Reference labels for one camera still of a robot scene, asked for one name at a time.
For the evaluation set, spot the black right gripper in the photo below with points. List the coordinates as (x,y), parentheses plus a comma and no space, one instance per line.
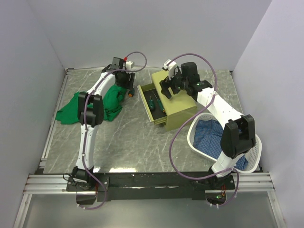
(166,83)

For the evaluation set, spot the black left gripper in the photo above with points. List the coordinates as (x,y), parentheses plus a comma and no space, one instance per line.
(128,84)

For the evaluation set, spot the stubby green screwdriver orange cap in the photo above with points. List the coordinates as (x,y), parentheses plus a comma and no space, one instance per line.
(131,93)

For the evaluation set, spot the long green screwdriver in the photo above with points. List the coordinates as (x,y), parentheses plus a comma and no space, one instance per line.
(159,103)

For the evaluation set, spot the short green screwdriver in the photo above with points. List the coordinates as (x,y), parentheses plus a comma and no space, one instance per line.
(151,104)

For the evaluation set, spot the yellow-green metal tool chest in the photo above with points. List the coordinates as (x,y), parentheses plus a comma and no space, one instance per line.
(178,109)

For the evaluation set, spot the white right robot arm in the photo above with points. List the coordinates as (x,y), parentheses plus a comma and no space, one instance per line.
(238,130)

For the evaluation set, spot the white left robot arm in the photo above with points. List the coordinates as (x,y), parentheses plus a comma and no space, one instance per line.
(91,114)

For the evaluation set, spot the green cloth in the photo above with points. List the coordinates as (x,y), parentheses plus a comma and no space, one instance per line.
(112,100)

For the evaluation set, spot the blue checkered shirt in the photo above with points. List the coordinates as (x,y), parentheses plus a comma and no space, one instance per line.
(207,137)

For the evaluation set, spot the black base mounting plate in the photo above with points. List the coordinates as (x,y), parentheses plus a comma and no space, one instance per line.
(147,186)

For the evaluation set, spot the white plastic laundry basket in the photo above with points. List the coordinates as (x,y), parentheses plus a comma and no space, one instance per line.
(248,163)

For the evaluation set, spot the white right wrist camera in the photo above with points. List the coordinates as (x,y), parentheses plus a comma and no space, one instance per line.
(170,66)

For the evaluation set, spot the aluminium frame rail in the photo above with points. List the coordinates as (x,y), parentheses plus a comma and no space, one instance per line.
(39,184)

